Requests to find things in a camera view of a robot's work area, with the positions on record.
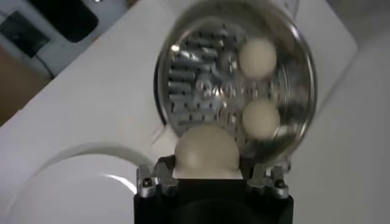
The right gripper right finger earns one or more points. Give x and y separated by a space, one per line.
259 182

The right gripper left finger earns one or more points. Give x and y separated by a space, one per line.
164 179

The white steamed baozi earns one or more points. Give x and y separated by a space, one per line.
207 152
260 118
257 58

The perforated steel steamer basket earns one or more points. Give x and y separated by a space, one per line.
198 76

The white round plate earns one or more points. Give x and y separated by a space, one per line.
76 188

